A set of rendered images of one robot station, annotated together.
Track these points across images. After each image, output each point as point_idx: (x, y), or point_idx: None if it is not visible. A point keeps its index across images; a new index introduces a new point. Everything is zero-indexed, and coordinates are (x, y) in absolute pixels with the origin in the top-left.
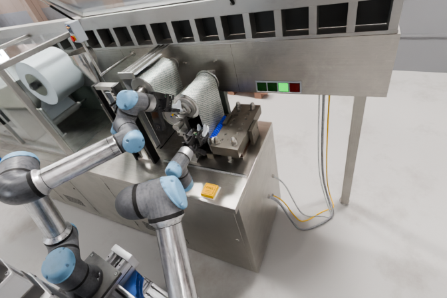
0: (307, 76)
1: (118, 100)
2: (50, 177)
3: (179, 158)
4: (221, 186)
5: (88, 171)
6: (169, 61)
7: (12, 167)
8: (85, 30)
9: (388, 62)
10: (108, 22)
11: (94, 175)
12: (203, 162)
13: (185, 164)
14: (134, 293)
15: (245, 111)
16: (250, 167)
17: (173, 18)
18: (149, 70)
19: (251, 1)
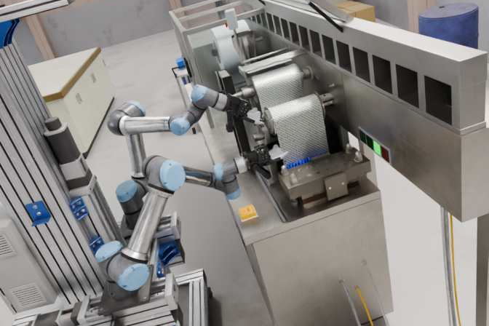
0: (394, 145)
1: (192, 91)
2: (128, 125)
3: (228, 164)
4: (259, 215)
5: (207, 145)
6: (295, 70)
7: (121, 109)
8: (267, 12)
9: (456, 170)
10: (278, 11)
11: (209, 152)
12: (275, 188)
13: (231, 172)
14: (159, 253)
15: (347, 158)
16: (298, 217)
17: (310, 26)
18: (266, 73)
19: (352, 35)
